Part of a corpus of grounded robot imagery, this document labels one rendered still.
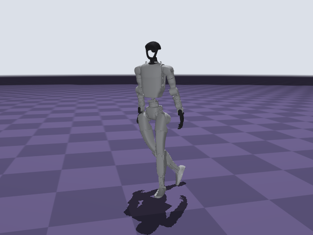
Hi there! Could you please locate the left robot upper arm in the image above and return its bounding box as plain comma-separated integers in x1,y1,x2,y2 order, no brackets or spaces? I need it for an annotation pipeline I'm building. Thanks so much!
162,65,177,96

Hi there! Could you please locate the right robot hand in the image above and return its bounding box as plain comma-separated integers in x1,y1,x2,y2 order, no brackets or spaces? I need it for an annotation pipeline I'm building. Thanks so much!
136,107,142,123

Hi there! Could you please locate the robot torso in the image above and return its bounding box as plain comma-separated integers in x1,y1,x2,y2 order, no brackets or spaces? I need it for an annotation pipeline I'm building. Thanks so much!
140,61,166,120

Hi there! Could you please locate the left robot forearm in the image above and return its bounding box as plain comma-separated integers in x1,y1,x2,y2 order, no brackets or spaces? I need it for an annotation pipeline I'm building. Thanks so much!
173,87,183,113

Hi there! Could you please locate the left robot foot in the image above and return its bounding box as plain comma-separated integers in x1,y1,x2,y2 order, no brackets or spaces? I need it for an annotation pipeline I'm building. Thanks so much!
154,186,166,198

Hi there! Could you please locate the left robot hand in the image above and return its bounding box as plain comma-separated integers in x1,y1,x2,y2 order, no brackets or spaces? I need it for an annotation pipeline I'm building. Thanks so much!
178,110,184,129

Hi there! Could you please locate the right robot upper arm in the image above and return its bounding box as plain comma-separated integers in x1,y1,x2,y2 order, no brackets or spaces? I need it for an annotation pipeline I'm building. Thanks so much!
134,65,143,94

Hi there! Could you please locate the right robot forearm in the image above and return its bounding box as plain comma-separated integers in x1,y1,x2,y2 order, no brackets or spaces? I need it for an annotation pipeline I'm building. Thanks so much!
136,93,145,112

